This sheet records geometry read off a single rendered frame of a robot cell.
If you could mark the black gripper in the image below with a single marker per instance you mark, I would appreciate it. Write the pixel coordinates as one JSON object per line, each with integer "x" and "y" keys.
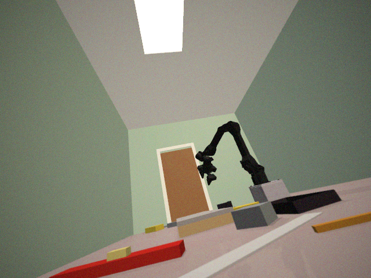
{"x": 206, "y": 169}

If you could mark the red flat bar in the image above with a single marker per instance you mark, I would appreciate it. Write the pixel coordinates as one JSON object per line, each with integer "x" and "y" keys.
{"x": 122, "y": 259}

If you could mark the white flat strip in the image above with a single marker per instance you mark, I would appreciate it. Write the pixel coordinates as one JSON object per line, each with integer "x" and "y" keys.
{"x": 227, "y": 260}

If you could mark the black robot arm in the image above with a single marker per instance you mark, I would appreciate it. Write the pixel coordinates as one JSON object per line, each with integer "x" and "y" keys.
{"x": 248, "y": 162}

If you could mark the orange long flat bar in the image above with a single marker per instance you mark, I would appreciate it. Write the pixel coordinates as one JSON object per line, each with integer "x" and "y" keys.
{"x": 340, "y": 223}

